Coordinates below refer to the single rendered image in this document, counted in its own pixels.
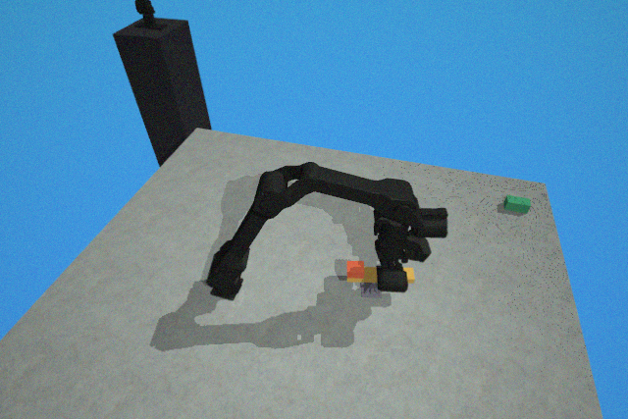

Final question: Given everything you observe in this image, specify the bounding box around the yellow bar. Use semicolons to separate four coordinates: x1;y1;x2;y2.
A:
347;261;415;284

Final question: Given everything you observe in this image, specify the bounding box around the green rectangular block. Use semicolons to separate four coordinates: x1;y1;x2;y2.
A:
503;195;531;214

